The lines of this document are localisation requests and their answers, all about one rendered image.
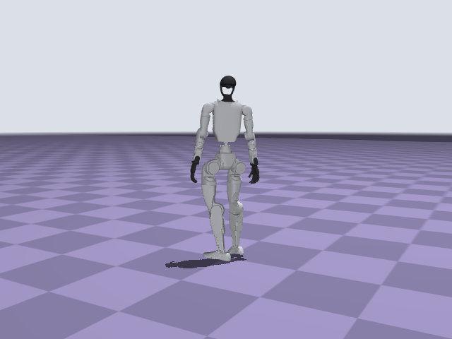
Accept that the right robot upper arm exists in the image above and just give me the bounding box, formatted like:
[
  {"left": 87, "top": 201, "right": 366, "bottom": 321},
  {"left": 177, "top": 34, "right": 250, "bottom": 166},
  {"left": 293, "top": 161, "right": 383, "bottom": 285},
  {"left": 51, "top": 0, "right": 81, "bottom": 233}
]
[{"left": 242, "top": 105, "right": 254, "bottom": 140}]

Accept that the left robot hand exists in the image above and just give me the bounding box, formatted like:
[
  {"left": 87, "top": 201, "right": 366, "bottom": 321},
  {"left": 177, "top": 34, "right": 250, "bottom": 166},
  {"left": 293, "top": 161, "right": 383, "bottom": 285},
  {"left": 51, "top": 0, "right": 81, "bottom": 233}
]
[{"left": 191, "top": 156, "right": 200, "bottom": 183}]

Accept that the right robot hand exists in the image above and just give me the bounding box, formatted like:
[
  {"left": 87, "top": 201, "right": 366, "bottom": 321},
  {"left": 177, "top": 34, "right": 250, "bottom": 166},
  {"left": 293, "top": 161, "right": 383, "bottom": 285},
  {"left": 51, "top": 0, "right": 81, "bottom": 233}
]
[{"left": 249, "top": 157, "right": 259, "bottom": 184}]

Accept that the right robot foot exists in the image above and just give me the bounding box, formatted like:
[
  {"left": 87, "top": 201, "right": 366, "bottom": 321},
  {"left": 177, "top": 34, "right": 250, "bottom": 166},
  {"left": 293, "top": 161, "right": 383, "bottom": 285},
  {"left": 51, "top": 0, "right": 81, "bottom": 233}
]
[{"left": 225, "top": 246, "right": 244, "bottom": 254}]

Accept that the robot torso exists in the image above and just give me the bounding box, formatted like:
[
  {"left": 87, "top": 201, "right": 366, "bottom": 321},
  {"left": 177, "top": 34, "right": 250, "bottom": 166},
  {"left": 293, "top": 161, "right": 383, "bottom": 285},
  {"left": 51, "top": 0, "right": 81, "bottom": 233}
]
[{"left": 212, "top": 99, "right": 242, "bottom": 170}]

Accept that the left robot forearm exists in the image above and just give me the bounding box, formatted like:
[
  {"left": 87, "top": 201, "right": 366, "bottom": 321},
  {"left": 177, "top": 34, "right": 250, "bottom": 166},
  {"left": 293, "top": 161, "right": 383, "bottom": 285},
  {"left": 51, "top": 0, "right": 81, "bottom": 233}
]
[{"left": 193, "top": 129, "right": 205, "bottom": 162}]

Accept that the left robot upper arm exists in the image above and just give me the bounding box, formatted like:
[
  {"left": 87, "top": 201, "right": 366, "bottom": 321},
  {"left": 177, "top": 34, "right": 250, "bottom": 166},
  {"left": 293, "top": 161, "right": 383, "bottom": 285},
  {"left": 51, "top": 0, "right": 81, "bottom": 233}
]
[{"left": 200, "top": 102, "right": 215, "bottom": 138}]

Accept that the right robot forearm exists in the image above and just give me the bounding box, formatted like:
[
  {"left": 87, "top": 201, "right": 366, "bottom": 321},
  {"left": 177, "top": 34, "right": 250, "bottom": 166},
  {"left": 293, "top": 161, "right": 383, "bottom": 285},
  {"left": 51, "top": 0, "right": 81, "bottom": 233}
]
[{"left": 247, "top": 132, "right": 258, "bottom": 164}]

